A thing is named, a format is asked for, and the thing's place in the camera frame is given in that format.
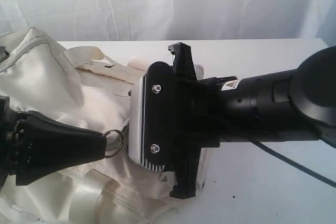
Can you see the cream duffel bag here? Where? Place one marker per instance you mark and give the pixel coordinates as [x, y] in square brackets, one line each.
[81, 87]

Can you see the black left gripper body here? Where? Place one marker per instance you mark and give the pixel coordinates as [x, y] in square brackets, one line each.
[12, 146]

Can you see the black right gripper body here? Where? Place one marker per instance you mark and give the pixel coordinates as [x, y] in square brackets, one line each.
[193, 121]

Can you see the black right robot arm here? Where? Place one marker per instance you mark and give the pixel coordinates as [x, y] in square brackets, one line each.
[292, 105]

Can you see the white sheer curtain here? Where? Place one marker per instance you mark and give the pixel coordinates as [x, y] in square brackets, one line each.
[79, 20]

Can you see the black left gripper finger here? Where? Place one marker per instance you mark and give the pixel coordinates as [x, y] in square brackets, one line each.
[48, 146]

